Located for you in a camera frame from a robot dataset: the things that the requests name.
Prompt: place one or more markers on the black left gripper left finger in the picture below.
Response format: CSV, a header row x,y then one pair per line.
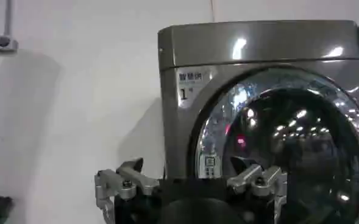
x,y
122,181

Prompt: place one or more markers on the grey dryer with label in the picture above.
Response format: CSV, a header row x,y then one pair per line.
x,y
197,91

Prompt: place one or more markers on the round glass dryer door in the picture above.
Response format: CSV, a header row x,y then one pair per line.
x,y
289,146

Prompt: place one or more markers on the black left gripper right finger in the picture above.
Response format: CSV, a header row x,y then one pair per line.
x,y
256,179

